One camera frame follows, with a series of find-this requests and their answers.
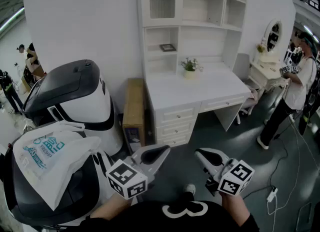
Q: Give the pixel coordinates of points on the white power strip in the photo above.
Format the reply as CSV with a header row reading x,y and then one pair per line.
x,y
272,194

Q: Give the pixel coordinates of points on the oval white mirror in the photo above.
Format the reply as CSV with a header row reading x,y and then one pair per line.
x,y
273,37

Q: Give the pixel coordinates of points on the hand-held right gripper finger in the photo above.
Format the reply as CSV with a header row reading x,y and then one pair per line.
x,y
203,163
222,156

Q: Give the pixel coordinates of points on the person's grey shoe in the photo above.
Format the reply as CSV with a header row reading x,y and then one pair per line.
x,y
189,189

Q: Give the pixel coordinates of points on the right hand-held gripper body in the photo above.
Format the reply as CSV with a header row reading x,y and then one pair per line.
x,y
237,176

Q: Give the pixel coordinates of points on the pink cloth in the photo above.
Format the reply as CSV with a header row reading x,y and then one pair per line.
x,y
253,94

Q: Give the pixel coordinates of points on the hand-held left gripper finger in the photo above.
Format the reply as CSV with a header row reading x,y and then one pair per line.
x,y
155,167
137,156

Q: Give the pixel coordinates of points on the brown wooden panel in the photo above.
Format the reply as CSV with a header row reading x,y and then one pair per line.
x,y
133,106

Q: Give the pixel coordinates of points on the person's right forearm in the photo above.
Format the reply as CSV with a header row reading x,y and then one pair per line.
x,y
235,208

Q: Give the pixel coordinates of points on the white shelf hutch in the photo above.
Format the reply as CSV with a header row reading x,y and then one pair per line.
x,y
200,43

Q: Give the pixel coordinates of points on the white cabinet door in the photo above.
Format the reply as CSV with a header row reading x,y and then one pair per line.
x,y
178,6

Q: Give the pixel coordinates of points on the white plastic bag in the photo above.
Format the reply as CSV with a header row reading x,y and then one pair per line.
x,y
50,166

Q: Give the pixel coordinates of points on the white table top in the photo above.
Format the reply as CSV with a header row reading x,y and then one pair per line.
x,y
200,86

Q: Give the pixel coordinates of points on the wide white desk drawer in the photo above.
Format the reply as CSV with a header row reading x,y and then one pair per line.
x,y
225,103

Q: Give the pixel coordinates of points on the ceiling light strip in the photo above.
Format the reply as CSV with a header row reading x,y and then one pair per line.
x,y
12,18

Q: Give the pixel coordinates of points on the person's black shirt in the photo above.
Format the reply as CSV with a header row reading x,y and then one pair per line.
x,y
150,218

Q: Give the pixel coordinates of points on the person's left forearm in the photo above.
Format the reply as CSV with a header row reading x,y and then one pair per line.
x,y
112,206

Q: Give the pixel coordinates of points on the small potted flower plant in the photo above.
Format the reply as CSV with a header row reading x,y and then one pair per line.
x,y
190,69

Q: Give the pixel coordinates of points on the pink flower bunch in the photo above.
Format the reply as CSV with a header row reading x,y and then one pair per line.
x,y
261,48

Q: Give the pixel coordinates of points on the black picture frame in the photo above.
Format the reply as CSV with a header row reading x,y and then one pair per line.
x,y
168,47

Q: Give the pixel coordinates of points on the white dressing table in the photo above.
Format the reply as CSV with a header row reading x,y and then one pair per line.
x,y
265,72

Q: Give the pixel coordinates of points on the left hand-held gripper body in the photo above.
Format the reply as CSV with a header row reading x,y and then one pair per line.
x,y
125,178

